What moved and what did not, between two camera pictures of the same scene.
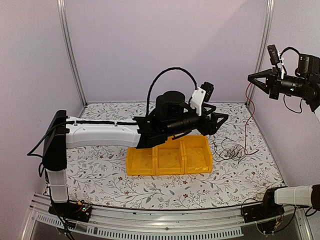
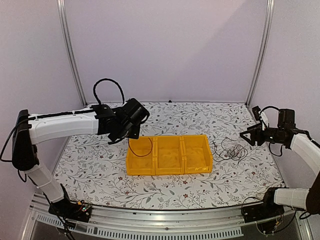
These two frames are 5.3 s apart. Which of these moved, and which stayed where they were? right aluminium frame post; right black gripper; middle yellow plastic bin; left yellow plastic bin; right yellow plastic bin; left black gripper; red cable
Moved: left black gripper; right black gripper; red cable
Stayed: left yellow plastic bin; right aluminium frame post; middle yellow plastic bin; right yellow plastic bin
